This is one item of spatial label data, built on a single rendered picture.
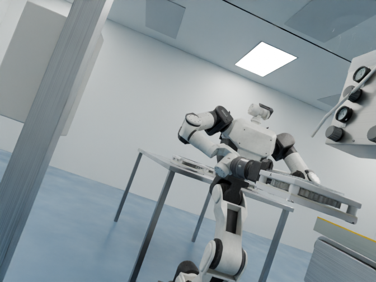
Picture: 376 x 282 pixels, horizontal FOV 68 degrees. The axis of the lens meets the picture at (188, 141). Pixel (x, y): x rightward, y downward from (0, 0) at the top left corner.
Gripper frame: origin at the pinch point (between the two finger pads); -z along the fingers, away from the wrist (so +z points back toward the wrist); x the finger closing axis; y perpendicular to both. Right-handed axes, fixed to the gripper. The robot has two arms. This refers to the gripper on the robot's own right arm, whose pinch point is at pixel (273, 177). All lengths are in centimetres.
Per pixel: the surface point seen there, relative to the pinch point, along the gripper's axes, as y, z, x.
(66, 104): 79, 6, 4
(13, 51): 90, 18, -3
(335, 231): 31.3, -35.4, 9.5
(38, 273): 22, 116, 100
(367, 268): 36, -44, 13
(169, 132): -232, 368, -41
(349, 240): 33, -39, 10
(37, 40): 87, 16, -8
